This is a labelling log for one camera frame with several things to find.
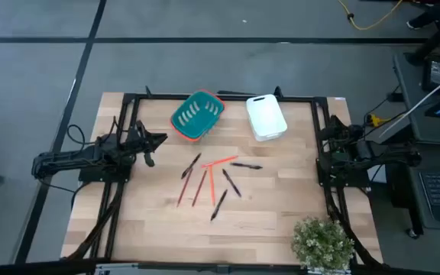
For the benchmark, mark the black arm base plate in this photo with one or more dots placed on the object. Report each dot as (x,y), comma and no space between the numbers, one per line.
(357,182)
(90,176)

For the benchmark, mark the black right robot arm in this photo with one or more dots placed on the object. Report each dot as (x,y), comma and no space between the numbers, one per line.
(388,156)

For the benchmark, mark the red pencil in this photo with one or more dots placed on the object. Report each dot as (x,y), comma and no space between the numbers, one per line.
(199,188)
(184,188)

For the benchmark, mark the black metal table frame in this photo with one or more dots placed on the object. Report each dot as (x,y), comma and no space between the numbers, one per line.
(155,97)

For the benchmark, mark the black pen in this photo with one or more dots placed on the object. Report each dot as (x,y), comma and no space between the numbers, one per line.
(219,205)
(191,165)
(231,183)
(246,165)

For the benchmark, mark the orange pencil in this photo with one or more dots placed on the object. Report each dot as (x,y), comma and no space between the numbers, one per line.
(220,161)
(212,187)

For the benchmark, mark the black box device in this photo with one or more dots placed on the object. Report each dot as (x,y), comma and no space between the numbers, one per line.
(437,72)

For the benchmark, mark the dark grey desk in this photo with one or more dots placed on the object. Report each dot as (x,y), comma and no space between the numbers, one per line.
(415,130)

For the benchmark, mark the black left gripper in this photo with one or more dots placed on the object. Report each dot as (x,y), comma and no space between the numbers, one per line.
(134,137)

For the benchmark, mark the black rig crossbar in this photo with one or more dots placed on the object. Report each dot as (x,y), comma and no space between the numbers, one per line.
(33,267)

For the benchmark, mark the white plastic bin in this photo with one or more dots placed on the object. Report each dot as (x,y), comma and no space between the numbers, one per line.
(266,116)

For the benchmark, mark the teal basket with orange rim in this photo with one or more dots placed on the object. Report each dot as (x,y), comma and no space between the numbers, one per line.
(195,114)

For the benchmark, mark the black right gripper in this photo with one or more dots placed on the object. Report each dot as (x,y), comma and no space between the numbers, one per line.
(344,137)

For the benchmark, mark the black stand leg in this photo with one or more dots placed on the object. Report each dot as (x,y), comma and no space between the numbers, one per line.
(434,40)

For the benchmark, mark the yellow power plug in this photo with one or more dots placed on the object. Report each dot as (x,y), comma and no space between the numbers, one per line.
(374,120)

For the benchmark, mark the person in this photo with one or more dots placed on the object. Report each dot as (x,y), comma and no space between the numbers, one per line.
(420,22)

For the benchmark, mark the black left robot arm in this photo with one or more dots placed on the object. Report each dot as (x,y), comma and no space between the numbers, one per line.
(63,158)

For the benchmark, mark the small green potted plant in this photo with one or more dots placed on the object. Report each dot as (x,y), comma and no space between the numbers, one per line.
(321,244)

